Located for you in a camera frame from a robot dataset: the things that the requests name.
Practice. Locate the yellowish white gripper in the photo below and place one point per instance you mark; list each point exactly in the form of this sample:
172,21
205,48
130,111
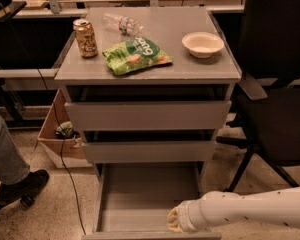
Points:
186,215

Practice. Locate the grey bottom drawer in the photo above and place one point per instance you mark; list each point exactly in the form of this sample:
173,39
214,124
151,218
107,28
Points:
134,200

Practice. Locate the grey drawer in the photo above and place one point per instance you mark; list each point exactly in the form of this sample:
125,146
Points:
134,200
145,107
148,146

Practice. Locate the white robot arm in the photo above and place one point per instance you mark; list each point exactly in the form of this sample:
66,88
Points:
215,208

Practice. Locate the grey middle drawer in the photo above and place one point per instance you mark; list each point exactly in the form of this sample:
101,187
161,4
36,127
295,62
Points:
148,146

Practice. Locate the grey drawer cabinet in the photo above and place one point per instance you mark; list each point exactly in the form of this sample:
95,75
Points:
165,26

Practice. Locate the grey top drawer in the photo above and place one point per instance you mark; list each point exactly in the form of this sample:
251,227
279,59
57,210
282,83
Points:
145,107

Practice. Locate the cardboard box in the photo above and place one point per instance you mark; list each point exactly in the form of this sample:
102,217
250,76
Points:
63,153

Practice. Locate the green item in box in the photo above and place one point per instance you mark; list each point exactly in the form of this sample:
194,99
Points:
65,130

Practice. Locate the black shoe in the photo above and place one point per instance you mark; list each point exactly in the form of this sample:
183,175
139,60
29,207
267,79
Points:
33,183

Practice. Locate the white paper bowl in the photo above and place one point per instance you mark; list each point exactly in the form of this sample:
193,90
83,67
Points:
202,44

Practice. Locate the green chip bag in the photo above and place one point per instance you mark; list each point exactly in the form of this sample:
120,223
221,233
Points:
134,54

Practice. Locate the person leg in jeans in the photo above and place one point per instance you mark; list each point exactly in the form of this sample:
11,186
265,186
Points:
13,168

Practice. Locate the clear plastic water bottle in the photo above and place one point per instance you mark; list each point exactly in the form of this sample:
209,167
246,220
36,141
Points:
124,24

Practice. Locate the gold soda can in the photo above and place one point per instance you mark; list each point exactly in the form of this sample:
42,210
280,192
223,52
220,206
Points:
85,37

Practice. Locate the black office chair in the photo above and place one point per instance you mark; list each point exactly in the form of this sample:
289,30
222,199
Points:
266,102

